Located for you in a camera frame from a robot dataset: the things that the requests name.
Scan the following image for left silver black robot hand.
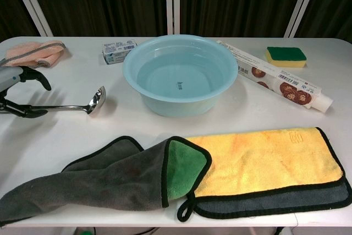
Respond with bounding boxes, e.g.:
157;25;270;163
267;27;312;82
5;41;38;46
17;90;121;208
0;65;52;119

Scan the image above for metal ladle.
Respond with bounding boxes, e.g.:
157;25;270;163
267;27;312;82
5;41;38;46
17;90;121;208
27;85;107;116

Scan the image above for pink cloth with grey trim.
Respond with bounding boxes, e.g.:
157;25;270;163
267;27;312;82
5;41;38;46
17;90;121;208
0;40;67;69

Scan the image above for dark curtain panel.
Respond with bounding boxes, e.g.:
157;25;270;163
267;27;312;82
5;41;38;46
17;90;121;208
295;0;352;39
0;0;38;42
179;0;306;39
24;0;169;37

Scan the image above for small white blue soap box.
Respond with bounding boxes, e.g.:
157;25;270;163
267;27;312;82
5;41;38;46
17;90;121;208
103;41;139;66

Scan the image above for grey green microfiber towel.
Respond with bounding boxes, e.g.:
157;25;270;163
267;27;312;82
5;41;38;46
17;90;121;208
0;135;213;226

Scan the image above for light blue plastic basin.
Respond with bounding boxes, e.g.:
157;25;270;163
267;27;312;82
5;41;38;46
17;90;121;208
122;35;239;117

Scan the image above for long white baking paper box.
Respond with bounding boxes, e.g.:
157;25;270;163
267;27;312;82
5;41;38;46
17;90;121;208
216;39;333;113

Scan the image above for yellow grey microfiber towel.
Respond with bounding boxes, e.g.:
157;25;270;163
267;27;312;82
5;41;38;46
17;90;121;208
177;127;352;222

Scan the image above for yellow green scrub sponge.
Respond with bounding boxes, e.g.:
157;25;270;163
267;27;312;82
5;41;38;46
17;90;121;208
265;46;307;69

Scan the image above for white frame post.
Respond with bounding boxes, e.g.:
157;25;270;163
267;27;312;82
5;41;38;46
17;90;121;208
164;0;181;37
282;0;323;39
10;0;53;37

